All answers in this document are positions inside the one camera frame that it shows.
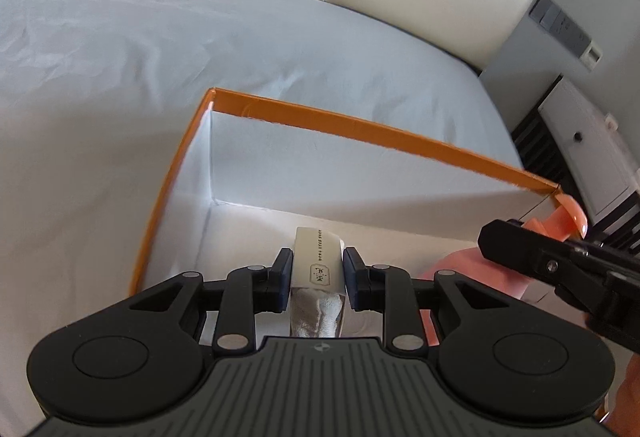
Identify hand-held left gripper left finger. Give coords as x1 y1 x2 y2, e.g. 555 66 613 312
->
129 247 294 353

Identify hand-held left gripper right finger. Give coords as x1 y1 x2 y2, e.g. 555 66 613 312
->
343 246 507 353

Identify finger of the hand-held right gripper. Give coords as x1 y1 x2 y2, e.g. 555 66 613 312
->
477 218 609 291

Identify white and silver packet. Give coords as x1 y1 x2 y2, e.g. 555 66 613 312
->
288 226 347 341

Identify pink plastic bottle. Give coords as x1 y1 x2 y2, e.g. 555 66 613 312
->
414 193 589 349

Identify orange cardboard box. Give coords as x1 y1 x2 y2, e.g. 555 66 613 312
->
127 87 561 349

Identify person's right forearm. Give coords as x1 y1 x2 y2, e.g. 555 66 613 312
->
604 351 640 437

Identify white nightstand drawer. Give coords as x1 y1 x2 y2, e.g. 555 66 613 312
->
537 78 639 219

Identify white and black nightstand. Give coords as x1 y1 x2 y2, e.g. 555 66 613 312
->
509 74 640 264

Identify bed with white sheet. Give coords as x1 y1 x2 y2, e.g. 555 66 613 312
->
0 0 524 437

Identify grey wall socket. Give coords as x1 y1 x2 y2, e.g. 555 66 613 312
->
548 11 577 44
569 28 593 54

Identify grey wall switch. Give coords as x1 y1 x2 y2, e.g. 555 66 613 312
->
528 0 555 30

